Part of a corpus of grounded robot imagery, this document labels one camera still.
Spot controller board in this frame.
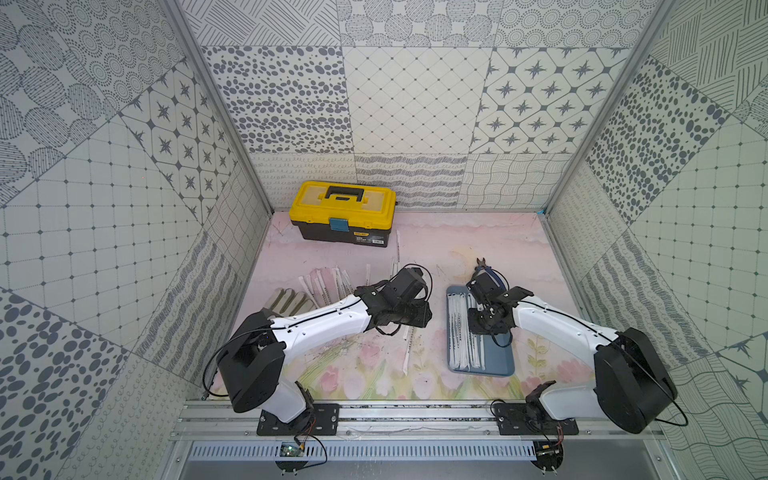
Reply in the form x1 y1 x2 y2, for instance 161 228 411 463
531 442 564 473
278 442 305 462

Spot left controller board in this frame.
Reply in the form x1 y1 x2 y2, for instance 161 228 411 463
278 442 305 462

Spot pink floral table mat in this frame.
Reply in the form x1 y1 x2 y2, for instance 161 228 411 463
240 212 593 400

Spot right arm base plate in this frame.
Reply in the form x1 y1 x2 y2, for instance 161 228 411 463
490 400 579 436

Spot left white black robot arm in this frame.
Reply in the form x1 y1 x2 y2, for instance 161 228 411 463
211 263 433 431

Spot blue handled pliers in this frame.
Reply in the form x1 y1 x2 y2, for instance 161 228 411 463
474 258 508 287

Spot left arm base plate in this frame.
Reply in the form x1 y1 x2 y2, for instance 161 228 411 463
257 403 340 437

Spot blue plastic storage tray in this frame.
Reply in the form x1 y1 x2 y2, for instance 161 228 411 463
446 285 515 377

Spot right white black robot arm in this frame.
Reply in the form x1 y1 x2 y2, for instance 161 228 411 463
466 271 678 434

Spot right controller board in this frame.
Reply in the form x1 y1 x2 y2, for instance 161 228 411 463
531 442 564 473

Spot yellow black toolbox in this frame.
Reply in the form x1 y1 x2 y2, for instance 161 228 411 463
289 181 397 248

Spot aluminium mounting rail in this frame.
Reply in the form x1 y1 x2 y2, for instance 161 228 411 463
170 400 663 441

